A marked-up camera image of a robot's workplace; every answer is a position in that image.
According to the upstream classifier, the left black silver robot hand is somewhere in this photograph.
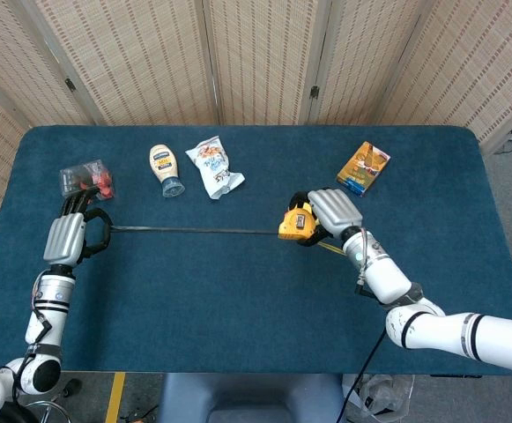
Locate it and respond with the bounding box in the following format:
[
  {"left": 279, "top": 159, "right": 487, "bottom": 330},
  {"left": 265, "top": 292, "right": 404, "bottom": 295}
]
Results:
[{"left": 42, "top": 183, "right": 112, "bottom": 267}]

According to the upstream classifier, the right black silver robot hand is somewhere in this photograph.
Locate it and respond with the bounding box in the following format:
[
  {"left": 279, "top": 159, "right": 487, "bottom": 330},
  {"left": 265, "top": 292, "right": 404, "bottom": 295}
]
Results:
[{"left": 286, "top": 187, "right": 364, "bottom": 248}]

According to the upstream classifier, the yellow tape measure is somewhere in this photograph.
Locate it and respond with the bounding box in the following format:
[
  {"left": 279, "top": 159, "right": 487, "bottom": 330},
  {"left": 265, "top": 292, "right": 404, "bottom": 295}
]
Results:
[{"left": 108, "top": 206, "right": 345, "bottom": 256}]

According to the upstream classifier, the orange and blue carton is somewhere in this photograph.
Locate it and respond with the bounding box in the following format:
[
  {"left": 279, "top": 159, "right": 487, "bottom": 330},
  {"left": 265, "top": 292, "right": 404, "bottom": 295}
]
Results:
[{"left": 336, "top": 140, "right": 392, "bottom": 198}]

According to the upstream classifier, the white crumpled snack bag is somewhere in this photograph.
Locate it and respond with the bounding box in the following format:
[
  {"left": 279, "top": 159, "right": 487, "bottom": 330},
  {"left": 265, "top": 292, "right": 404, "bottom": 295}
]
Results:
[{"left": 184, "top": 135, "right": 246, "bottom": 200}]

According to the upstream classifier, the blue table cloth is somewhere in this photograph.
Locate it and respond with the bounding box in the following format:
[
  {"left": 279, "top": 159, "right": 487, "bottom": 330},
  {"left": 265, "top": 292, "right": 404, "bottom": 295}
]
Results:
[{"left": 0, "top": 125, "right": 512, "bottom": 376}]

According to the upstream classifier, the woven folding screen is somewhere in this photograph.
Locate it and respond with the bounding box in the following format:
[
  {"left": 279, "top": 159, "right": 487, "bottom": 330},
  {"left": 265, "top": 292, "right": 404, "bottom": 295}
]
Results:
[{"left": 0, "top": 0, "right": 512, "bottom": 233}]

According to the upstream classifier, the chrome stool base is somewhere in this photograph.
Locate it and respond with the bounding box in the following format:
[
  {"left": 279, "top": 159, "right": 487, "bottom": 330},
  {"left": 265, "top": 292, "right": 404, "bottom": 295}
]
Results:
[{"left": 17, "top": 378, "right": 83, "bottom": 423}]

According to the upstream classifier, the clear plastic bag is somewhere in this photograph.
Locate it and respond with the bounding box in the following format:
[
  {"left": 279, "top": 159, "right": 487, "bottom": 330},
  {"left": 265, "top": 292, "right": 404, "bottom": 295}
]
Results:
[{"left": 354, "top": 374, "right": 415, "bottom": 418}]

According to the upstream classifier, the blue robot torso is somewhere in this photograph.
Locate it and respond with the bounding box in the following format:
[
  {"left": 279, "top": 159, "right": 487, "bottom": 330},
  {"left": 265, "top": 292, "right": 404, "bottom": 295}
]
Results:
[{"left": 158, "top": 373, "right": 345, "bottom": 423}]

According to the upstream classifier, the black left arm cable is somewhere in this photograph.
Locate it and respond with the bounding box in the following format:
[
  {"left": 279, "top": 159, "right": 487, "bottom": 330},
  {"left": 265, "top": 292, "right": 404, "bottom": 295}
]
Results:
[{"left": 11, "top": 306, "right": 53, "bottom": 397}]

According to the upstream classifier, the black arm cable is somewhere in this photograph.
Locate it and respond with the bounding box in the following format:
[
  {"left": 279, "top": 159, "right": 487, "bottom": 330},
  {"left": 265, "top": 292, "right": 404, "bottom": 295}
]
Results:
[
  {"left": 338, "top": 328, "right": 389, "bottom": 423},
  {"left": 11, "top": 306, "right": 53, "bottom": 397}
]

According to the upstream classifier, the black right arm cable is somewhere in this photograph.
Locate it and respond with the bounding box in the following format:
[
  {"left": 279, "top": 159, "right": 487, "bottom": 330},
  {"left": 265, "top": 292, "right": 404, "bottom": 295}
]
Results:
[{"left": 338, "top": 328, "right": 389, "bottom": 423}]

